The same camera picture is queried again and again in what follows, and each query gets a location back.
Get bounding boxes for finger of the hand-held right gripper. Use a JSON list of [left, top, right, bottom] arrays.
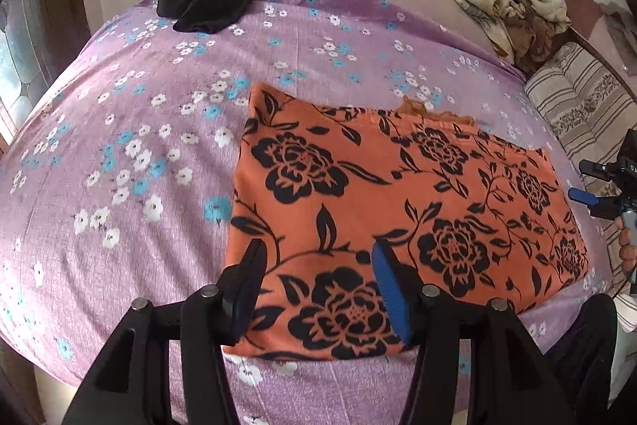
[[578, 159, 613, 180], [568, 187, 619, 220]]

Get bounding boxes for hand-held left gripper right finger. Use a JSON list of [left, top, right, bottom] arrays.
[[372, 242, 589, 425]]

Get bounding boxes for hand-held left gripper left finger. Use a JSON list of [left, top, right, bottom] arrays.
[[62, 239, 270, 425]]

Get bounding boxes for orange black floral blouse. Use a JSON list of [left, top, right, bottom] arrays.
[[221, 81, 590, 361]]

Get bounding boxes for person's right hand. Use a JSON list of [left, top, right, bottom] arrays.
[[614, 213, 637, 274]]

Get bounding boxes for striped floral cushion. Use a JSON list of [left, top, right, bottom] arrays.
[[525, 41, 637, 177]]

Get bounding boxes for person's dark pants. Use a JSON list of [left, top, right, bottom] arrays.
[[545, 293, 620, 425]]

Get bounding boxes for maroon patchwork blanket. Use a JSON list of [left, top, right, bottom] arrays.
[[537, 0, 637, 72]]

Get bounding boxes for beige floral crumpled cloth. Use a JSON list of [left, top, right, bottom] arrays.
[[448, 0, 572, 72]]

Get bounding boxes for purple floral bedsheet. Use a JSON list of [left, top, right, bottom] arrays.
[[0, 0, 613, 425]]

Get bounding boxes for stained-glass window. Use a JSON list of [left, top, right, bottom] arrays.
[[0, 0, 51, 142]]

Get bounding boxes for brown wooden rail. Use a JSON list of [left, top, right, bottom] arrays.
[[572, 27, 637, 104]]

